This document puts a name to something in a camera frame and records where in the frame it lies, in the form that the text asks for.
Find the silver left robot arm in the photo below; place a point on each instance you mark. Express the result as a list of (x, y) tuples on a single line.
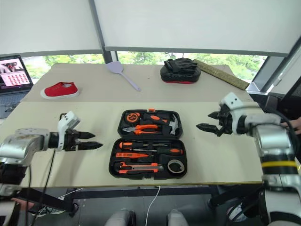
[(23, 141)]

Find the grey electrical tape roll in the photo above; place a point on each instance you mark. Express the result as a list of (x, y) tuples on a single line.
[(169, 167)]

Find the orange black tape measure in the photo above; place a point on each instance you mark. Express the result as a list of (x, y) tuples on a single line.
[(131, 117)]

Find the black orange screwdriver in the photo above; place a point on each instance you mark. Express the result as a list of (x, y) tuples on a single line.
[(127, 144), (170, 151)]

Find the grey window centre post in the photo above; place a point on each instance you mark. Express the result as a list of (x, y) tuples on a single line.
[(107, 55)]

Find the red slip-on shoe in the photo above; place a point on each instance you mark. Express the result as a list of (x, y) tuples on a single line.
[(61, 90)]

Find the black tool case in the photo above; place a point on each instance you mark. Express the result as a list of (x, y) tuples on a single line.
[(131, 176)]

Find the wide white roller blind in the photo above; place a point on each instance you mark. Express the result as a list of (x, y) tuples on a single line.
[(192, 23)]

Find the black table frame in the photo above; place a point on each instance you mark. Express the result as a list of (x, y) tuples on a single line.
[(117, 191)]

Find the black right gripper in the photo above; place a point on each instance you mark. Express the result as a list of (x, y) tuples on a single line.
[(225, 122)]

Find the open grey laptop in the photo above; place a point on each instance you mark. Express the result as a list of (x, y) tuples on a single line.
[(14, 73)]

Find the long olive brown bar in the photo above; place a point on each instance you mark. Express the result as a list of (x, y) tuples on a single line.
[(221, 74)]

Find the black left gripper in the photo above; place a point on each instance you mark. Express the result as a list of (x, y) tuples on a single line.
[(70, 141)]

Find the grey slanted window post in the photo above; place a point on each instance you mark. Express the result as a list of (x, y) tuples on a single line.
[(270, 70)]

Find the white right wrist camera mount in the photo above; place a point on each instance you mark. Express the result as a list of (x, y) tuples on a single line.
[(231, 100)]

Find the black office chair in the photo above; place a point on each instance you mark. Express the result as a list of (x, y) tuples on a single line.
[(291, 101)]

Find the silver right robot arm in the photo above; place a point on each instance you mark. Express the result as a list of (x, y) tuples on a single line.
[(272, 141)]

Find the black orange utility knife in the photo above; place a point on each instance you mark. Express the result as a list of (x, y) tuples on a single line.
[(141, 167)]

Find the bystander's bare hand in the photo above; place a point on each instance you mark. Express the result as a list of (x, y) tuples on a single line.
[(296, 127)]

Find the orange voltage tester pen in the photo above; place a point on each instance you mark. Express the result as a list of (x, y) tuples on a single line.
[(127, 155)]

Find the grey spatula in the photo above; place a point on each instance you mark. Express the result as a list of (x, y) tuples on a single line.
[(115, 67)]

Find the white sneaker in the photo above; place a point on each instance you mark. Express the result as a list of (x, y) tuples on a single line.
[(53, 211)]

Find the black red boxing pad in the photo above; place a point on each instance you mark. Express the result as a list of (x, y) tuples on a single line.
[(181, 75)]

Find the dark eyeglasses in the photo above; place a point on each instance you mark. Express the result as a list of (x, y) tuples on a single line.
[(10, 108)]

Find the narrow white roller blind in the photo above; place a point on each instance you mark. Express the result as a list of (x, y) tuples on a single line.
[(47, 23)]

